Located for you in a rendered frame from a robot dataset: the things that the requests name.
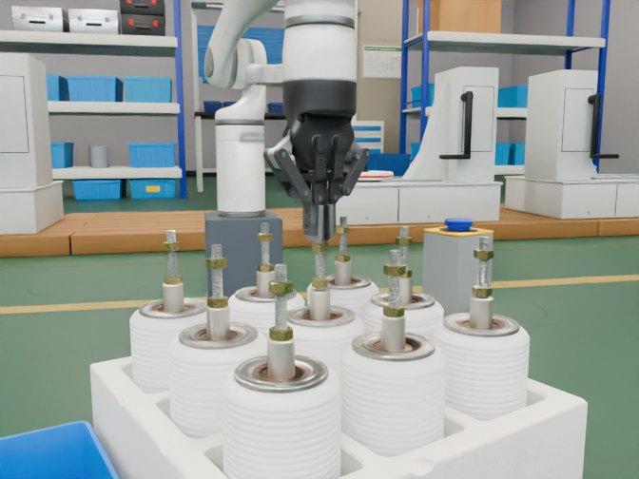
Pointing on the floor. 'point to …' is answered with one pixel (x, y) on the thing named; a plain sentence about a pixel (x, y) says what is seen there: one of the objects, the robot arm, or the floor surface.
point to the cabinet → (369, 134)
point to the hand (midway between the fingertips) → (319, 221)
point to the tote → (398, 162)
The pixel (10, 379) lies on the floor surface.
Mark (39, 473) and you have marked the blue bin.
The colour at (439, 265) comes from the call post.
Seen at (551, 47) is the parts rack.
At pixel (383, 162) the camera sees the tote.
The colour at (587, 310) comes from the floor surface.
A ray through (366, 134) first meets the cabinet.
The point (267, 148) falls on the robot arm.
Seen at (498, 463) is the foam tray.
